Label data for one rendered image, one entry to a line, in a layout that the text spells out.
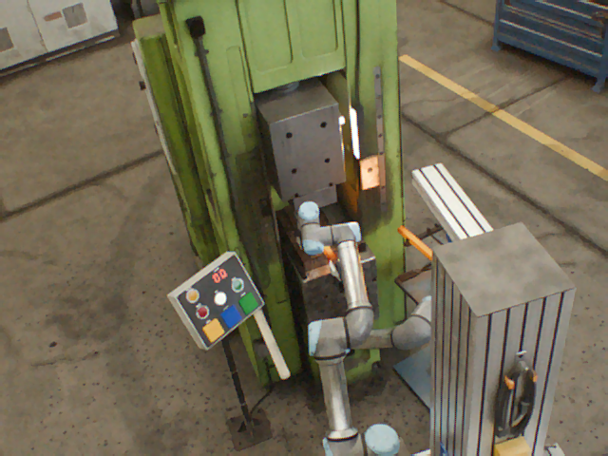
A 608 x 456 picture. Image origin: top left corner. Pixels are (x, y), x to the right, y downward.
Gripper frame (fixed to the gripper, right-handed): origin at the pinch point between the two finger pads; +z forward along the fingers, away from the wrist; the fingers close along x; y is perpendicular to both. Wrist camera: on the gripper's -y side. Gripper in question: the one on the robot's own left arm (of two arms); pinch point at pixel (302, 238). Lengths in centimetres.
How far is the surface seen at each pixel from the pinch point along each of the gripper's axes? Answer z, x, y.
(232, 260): 9.7, -30.6, -4.4
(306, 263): 31.3, 3.3, 1.0
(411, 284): 42, 49, 25
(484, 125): 202, 213, -115
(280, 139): -32.1, 1.1, -32.0
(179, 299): 4, -57, 7
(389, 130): -5, 56, -35
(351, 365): 101, 18, 42
